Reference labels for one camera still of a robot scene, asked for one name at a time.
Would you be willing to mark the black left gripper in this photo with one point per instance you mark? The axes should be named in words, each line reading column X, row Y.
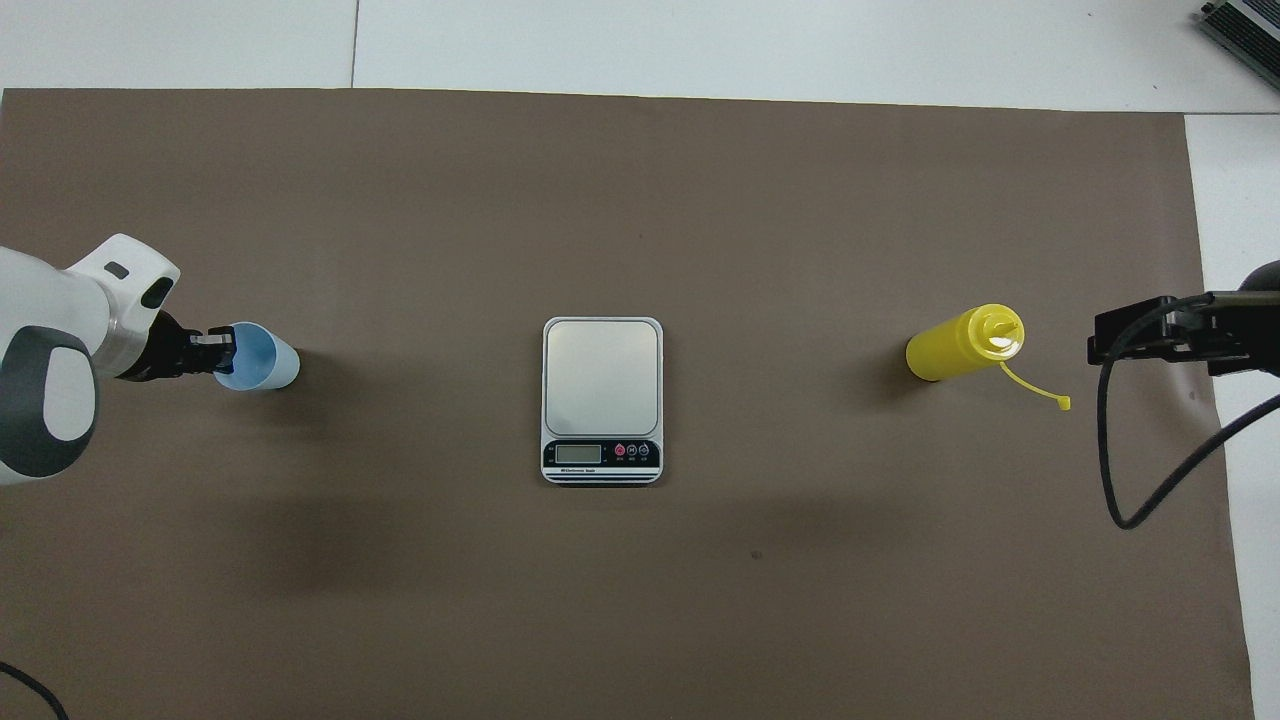
column 165, row 352

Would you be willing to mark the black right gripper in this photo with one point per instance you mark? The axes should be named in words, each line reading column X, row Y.
column 1240, row 330

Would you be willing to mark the light blue plastic cup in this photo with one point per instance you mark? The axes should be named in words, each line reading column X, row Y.
column 265, row 360

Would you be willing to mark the yellow squeeze bottle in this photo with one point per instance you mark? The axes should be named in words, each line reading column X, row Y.
column 950, row 350

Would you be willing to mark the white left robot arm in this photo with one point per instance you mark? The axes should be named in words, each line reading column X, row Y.
column 50, row 290

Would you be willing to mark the silver digital kitchen scale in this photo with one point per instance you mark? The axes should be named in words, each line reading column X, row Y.
column 600, row 390

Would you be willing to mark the grey ribbed metal device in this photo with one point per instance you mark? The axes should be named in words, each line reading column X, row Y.
column 1250, row 25

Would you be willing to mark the brown paper table mat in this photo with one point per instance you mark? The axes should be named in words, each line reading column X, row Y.
column 600, row 200

